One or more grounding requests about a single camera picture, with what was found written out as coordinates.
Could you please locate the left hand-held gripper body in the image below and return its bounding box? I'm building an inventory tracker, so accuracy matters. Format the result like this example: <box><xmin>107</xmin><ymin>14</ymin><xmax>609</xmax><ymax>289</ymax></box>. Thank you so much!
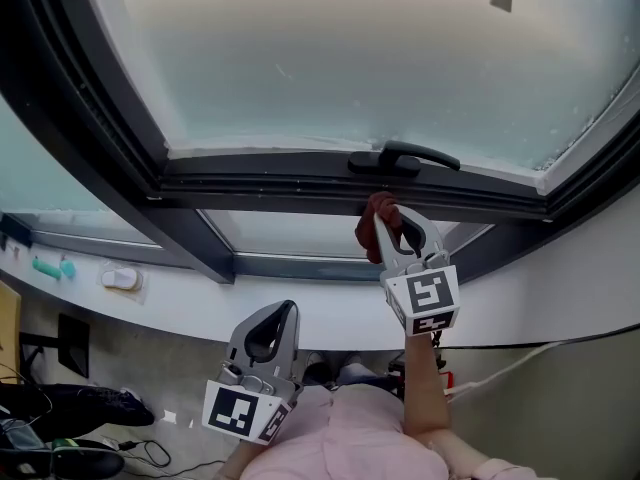
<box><xmin>200</xmin><ymin>361</ymin><xmax>305</xmax><ymax>448</ymax></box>

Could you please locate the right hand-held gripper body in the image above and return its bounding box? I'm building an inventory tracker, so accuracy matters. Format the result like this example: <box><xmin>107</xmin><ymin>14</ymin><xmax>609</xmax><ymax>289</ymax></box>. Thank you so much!
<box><xmin>380</xmin><ymin>249</ymin><xmax>462</xmax><ymax>339</ymax></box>

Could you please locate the dark red cloth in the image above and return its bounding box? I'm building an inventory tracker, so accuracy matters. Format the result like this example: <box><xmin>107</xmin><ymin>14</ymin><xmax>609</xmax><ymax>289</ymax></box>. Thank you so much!
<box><xmin>355</xmin><ymin>192</ymin><xmax>403</xmax><ymax>266</ymax></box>

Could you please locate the white window sill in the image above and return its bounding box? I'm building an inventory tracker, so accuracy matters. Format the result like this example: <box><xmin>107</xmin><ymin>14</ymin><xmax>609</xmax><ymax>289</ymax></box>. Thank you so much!
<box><xmin>0</xmin><ymin>227</ymin><xmax>640</xmax><ymax>354</ymax></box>

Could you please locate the person's right forearm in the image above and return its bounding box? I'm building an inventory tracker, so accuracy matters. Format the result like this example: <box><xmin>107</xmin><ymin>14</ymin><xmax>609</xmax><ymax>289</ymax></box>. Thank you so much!
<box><xmin>402</xmin><ymin>332</ymin><xmax>496</xmax><ymax>470</ymax></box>

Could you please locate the person's left forearm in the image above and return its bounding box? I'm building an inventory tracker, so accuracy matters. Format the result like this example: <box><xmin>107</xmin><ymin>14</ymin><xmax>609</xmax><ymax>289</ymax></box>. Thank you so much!
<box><xmin>213</xmin><ymin>439</ymin><xmax>257</xmax><ymax>480</ymax></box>

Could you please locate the small black box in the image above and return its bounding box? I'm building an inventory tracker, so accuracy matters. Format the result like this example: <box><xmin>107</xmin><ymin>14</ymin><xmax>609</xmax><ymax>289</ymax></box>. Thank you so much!
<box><xmin>388</xmin><ymin>352</ymin><xmax>407</xmax><ymax>395</ymax></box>

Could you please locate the small low glass pane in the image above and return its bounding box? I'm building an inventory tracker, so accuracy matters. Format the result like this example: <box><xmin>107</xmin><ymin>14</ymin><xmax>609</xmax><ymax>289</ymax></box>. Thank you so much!
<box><xmin>199</xmin><ymin>208</ymin><xmax>495</xmax><ymax>260</ymax></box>

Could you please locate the person's pink shirt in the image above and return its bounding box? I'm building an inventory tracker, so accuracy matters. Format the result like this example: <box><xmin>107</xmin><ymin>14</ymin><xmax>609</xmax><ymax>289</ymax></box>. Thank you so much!
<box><xmin>239</xmin><ymin>383</ymin><xmax>539</xmax><ymax>480</ymax></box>

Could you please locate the black bag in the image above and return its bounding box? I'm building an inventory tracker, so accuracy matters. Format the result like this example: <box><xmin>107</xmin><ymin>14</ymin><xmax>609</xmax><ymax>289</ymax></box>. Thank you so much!
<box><xmin>0</xmin><ymin>382</ymin><xmax>156</xmax><ymax>433</ymax></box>

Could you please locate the bagged white slipper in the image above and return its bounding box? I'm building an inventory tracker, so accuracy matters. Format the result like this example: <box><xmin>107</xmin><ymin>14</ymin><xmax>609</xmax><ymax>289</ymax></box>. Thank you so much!
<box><xmin>95</xmin><ymin>261</ymin><xmax>149</xmax><ymax>306</ymax></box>

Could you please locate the black office chair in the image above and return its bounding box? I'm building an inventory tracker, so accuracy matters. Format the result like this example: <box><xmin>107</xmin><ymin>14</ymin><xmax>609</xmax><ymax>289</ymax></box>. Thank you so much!
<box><xmin>0</xmin><ymin>436</ymin><xmax>126</xmax><ymax>480</ymax></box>

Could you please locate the frosted hinged window sash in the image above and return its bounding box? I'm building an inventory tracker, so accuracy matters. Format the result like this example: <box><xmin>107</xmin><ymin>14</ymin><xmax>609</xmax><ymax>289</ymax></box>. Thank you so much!
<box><xmin>49</xmin><ymin>0</ymin><xmax>640</xmax><ymax>220</ymax></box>

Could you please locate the teal tube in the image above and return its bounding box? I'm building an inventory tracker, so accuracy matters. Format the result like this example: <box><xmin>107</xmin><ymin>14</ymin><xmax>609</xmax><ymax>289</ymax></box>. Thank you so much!
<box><xmin>31</xmin><ymin>256</ymin><xmax>63</xmax><ymax>281</ymax></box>

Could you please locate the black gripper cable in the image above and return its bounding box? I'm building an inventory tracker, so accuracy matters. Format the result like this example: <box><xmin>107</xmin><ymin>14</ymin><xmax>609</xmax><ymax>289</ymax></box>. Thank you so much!
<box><xmin>430</xmin><ymin>330</ymin><xmax>446</xmax><ymax>370</ymax></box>

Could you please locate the black window handle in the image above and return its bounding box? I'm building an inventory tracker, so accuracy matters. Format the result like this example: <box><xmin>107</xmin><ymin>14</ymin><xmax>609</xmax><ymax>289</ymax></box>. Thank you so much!
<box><xmin>347</xmin><ymin>140</ymin><xmax>462</xmax><ymax>179</ymax></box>

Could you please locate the black power cable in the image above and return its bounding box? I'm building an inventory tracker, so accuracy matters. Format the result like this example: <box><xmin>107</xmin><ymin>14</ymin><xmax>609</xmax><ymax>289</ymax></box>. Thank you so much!
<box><xmin>116</xmin><ymin>437</ymin><xmax>227</xmax><ymax>475</ymax></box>

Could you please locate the dark fixed window frame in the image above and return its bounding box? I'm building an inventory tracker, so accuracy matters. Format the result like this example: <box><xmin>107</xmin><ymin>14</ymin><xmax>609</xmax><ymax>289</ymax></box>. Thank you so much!
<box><xmin>0</xmin><ymin>0</ymin><xmax>640</xmax><ymax>285</ymax></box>

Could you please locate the white cable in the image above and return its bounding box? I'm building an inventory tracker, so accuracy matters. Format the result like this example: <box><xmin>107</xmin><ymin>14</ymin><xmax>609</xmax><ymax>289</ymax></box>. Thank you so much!
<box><xmin>444</xmin><ymin>340</ymin><xmax>562</xmax><ymax>405</ymax></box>

